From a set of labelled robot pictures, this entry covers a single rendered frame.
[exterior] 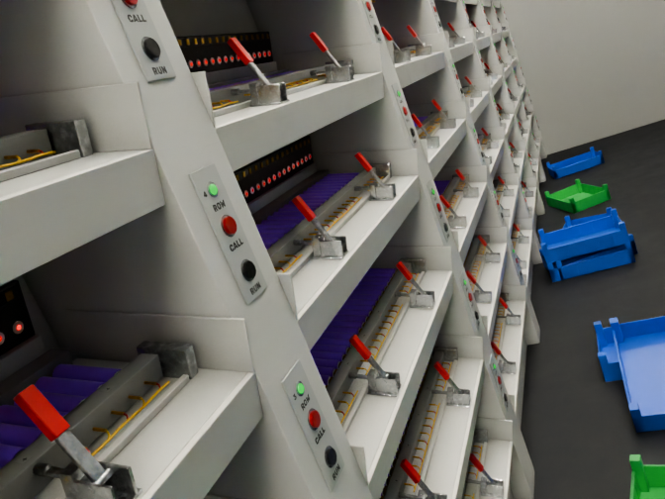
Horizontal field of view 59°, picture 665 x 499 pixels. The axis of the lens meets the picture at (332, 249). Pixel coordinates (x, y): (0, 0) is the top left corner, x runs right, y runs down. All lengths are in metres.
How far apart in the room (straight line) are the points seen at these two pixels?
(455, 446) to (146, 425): 0.65
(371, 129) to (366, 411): 0.56
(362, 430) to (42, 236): 0.48
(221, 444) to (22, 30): 0.35
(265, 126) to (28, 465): 0.39
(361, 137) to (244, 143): 0.56
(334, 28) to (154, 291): 0.73
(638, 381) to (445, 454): 0.77
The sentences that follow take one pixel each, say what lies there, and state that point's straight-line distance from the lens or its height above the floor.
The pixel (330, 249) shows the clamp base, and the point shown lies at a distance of 0.74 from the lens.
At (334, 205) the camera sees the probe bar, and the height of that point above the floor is 0.79.
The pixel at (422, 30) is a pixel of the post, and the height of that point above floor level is 1.03.
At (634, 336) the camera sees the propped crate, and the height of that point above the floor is 0.09.
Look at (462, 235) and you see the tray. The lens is 1.38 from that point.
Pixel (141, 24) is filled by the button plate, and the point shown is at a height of 1.05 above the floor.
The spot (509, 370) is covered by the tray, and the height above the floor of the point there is 0.17.
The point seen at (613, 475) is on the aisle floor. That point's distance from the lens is 1.48.
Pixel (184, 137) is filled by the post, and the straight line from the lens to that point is 0.52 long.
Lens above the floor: 0.94
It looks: 13 degrees down
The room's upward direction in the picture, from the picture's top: 22 degrees counter-clockwise
